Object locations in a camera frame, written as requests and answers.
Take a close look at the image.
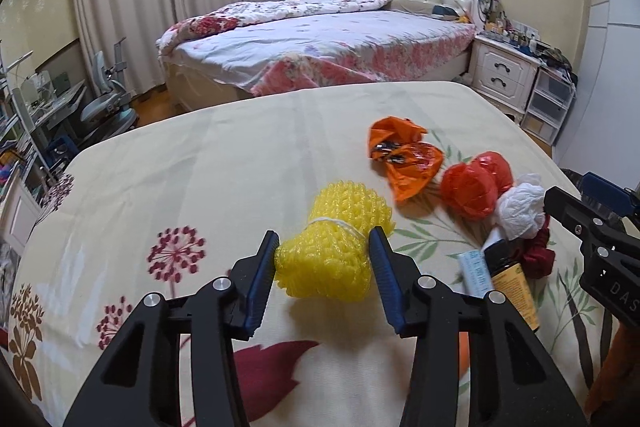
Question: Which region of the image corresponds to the grey office chair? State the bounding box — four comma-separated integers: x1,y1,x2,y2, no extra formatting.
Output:
80,39,141,142

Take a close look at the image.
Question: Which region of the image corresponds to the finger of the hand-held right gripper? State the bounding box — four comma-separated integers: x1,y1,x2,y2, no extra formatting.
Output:
544,187,623,253
580,172,640,222

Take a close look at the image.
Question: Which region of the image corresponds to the white and blue carton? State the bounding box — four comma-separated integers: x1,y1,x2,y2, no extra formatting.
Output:
457,227,501,300

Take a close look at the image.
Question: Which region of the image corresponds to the cluttered study desk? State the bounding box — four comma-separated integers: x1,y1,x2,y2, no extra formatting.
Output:
0,42,91,188

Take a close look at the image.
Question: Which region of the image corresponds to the beige pillow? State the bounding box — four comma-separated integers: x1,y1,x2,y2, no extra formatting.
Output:
385,0,471,24

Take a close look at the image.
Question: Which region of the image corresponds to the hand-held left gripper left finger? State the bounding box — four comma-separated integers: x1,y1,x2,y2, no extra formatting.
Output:
62,229,281,427

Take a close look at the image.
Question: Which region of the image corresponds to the dark red cloth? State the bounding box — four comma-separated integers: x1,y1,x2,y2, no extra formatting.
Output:
520,214,557,280

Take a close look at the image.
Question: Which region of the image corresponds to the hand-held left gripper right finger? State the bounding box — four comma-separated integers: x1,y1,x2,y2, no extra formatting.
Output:
368,226,588,427

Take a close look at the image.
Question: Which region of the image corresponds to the floral quilt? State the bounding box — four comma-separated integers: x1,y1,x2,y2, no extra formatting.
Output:
157,0,401,52

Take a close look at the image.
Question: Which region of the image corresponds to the clear plastic drawer unit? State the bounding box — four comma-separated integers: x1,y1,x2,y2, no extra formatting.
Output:
520,67,576,145

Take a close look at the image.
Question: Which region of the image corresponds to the orange cloth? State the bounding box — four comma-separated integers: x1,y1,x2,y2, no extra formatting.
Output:
584,321,640,414

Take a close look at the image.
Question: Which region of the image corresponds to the white bed tufted headboard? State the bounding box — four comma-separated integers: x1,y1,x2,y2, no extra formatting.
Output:
155,0,493,112

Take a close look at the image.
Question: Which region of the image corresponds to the white wardrobe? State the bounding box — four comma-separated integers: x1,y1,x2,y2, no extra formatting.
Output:
575,0,640,172

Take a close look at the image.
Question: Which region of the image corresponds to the brown bottle yellow label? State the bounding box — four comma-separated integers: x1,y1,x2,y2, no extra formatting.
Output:
482,239,542,333

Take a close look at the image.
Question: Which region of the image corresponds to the clutter of bottles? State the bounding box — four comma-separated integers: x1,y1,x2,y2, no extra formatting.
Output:
480,0,571,68

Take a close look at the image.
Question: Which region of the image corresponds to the white nightstand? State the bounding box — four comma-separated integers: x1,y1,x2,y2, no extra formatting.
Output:
470,32,543,115

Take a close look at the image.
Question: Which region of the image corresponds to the yellow foam fruit net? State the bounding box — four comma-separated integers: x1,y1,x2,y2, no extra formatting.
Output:
272,180,397,304

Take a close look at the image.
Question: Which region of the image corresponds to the red plastic bag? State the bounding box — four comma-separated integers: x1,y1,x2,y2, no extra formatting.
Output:
440,151,515,222

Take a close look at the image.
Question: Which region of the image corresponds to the white crumpled plastic bag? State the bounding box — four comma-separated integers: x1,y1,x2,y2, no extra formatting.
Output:
492,173,548,240

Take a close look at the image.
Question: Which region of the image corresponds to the orange plastic bag black print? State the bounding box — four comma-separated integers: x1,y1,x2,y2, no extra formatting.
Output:
368,117,445,202

